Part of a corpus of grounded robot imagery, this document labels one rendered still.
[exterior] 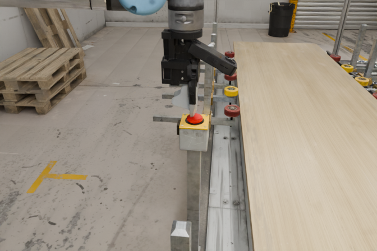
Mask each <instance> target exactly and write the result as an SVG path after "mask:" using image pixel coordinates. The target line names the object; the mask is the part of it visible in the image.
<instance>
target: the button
mask: <svg viewBox="0 0 377 251"><path fill-rule="evenodd" d="M202 120H203V116H202V115H200V114H197V113H195V115H194V116H193V117H190V114H189V115H188V116H187V121H188V122H190V123H193V124H196V123H200V122H201V121H202Z"/></svg>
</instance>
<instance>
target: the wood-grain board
mask: <svg viewBox="0 0 377 251"><path fill-rule="evenodd" d="M233 50H234V53H235V61H236V63H237V69H236V74H237V78H236V80H237V88H238V103H239V107H240V121H241V133H242V144H243V156H244V162H245V174H246V185H247V197H248V204H249V215H250V227H251V238H252V251H377V99H376V98H374V97H373V96H372V94H370V93H369V92H368V91H367V90H366V89H365V88H364V87H362V86H361V85H360V84H359V83H358V82H357V81H356V80H355V79H354V78H353V77H352V76H351V75H349V74H348V73H347V72H346V71H345V70H344V69H343V68H342V67H341V66H340V65H339V64H338V63H337V62H335V61H334V60H333V59H332V58H331V57H330V56H329V55H327V54H326V52H325V51H323V50H322V49H321V48H320V47H319V46H318V45H317V44H308V43H267V42H246V41H234V42H233Z"/></svg>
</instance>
